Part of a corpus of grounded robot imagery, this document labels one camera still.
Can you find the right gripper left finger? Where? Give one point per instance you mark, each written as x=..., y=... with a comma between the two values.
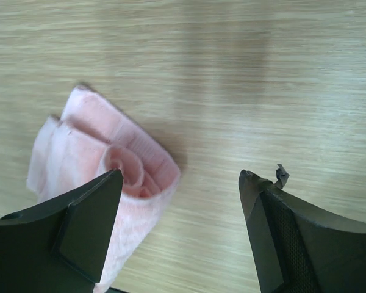
x=60, y=245

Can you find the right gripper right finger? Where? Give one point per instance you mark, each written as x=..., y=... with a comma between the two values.
x=297, y=246

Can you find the plain pink towel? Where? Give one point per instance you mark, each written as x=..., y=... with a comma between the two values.
x=93, y=142

